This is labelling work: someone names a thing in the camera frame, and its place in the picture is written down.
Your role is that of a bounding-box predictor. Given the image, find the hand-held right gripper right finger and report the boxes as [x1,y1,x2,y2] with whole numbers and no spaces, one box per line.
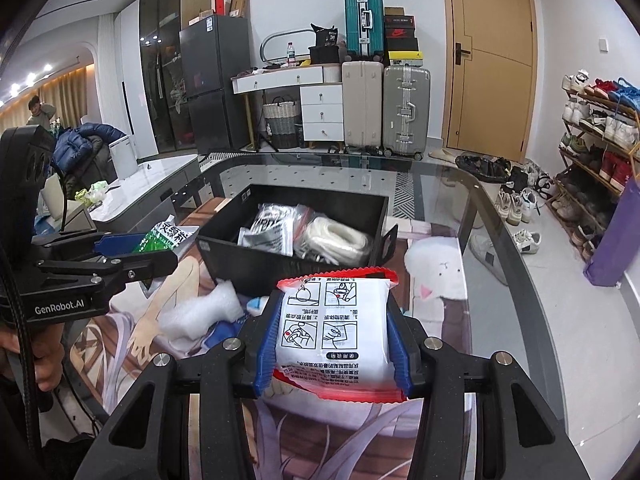
[385,295,583,480]

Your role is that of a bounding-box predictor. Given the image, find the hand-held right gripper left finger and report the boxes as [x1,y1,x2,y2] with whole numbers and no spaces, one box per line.
[75,287,286,480]

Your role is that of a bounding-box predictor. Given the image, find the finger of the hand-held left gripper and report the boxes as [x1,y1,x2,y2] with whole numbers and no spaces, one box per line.
[37,248,180,287]
[32,230,151,261]

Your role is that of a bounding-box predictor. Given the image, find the green and white packet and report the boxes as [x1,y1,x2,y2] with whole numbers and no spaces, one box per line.
[131,215,198,293]

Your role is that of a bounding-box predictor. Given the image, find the red and white packet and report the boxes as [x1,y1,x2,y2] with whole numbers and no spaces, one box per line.
[272,267,408,403]

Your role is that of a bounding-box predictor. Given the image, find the white bubble wrap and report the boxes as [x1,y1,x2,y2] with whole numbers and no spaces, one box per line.
[159,280,246,348]

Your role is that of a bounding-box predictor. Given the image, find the black cardboard box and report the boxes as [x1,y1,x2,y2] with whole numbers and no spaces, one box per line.
[195,183,399,301]

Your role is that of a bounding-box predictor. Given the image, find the clear bag with black stripes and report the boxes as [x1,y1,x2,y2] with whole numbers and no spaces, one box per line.
[250,202,306,241]

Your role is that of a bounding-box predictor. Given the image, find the clear bag with cream coil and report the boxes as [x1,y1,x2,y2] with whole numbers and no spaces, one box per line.
[292,212,376,266]

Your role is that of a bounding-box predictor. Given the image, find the person's left hand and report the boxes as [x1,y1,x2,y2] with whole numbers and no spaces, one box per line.
[0,322,68,401]

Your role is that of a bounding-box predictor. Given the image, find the grey side cabinet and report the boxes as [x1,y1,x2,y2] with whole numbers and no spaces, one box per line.
[62,204,98,235]

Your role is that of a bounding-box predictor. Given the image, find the green and white plastic bag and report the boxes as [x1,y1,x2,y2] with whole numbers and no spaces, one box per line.
[75,180,108,206]

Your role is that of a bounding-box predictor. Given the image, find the printed cartoon desk mat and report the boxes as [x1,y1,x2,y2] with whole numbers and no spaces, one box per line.
[70,195,476,480]

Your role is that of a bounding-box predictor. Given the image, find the white and grey counter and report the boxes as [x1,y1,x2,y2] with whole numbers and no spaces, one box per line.
[90,154,201,233]

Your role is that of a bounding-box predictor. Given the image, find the white paper bag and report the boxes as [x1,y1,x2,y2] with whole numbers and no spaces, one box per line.
[42,175,76,226]

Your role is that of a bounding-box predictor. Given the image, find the white air purifier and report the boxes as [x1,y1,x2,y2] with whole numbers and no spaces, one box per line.
[109,135,138,181]

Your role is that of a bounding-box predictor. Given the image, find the blue down jacket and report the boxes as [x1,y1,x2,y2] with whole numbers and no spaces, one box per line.
[52,122,128,173]

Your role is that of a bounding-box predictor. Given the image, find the white sneaker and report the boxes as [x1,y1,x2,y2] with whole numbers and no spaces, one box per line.
[469,234,511,286]

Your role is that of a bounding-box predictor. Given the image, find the beige curtain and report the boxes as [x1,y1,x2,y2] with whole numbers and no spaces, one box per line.
[0,60,96,133]

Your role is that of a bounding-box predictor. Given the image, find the dark glass cabinet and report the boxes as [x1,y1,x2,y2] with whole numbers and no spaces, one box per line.
[137,0,213,156]

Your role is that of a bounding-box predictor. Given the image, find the pile of loose shoes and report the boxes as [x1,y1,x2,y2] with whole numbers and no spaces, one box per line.
[455,152,558,256]

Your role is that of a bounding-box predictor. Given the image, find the wicker basket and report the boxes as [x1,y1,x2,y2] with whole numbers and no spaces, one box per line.
[262,100,301,150]

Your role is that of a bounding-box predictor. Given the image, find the dark grey fridge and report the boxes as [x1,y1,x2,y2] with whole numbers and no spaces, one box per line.
[179,15,253,153]

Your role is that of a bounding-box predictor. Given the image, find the white dresser with drawers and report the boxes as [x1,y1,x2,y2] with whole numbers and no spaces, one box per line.
[231,63,346,153]

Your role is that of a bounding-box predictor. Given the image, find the purple bag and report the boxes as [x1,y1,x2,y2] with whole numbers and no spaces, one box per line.
[582,200,640,288]

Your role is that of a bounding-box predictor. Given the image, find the silver suitcase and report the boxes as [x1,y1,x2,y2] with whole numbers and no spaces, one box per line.
[382,65,432,158]

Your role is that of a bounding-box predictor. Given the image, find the beige suitcase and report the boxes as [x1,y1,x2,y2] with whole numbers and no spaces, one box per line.
[341,60,385,153]

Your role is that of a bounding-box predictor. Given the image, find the arched chrome mirror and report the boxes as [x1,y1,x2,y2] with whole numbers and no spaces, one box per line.
[260,30,321,68]

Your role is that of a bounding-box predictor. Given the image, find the wooden shoe rack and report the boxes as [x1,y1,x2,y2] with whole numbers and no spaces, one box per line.
[555,72,640,261]

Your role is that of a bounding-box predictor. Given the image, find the black paper bag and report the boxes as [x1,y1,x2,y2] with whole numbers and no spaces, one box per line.
[308,23,342,64]

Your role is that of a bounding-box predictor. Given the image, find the wooden door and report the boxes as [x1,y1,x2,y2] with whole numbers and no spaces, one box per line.
[441,0,546,161]

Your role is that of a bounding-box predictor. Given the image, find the rows of racked sneakers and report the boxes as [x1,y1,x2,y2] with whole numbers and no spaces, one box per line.
[552,70,640,261]

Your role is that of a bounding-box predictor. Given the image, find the teal suitcase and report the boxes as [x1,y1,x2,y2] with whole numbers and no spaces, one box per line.
[344,0,386,61]

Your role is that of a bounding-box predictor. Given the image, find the black and red shoe box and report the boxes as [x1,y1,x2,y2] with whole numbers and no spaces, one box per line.
[385,26,420,52]

